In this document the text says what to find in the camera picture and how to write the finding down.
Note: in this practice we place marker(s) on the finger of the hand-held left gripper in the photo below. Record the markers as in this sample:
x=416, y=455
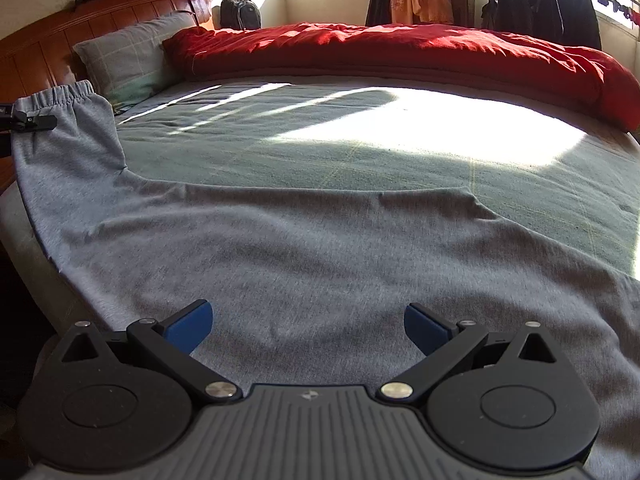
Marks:
x=35, y=122

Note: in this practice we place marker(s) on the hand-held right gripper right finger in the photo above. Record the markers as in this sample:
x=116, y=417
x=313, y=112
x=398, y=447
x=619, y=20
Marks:
x=425, y=327

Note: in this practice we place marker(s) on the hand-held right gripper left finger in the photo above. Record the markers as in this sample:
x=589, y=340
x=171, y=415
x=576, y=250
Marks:
x=192, y=325

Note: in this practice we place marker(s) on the grey sweatpants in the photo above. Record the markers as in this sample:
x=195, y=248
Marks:
x=300, y=270

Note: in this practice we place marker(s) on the wooden headboard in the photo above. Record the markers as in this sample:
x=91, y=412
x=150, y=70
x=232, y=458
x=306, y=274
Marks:
x=40, y=50

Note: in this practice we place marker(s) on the green plaid pillow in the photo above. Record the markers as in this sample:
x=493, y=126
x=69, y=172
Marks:
x=130, y=60

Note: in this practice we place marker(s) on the black backpack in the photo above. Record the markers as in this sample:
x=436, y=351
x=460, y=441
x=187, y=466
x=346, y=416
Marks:
x=240, y=12

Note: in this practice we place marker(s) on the red duvet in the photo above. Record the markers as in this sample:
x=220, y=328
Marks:
x=400, y=45

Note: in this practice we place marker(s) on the brown garment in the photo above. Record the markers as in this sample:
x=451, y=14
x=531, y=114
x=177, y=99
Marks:
x=461, y=7

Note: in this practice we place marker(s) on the dark garment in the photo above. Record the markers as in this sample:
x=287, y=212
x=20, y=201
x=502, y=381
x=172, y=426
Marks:
x=379, y=5

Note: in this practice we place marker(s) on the black jacket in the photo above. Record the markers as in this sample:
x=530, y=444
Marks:
x=580, y=20
x=525, y=0

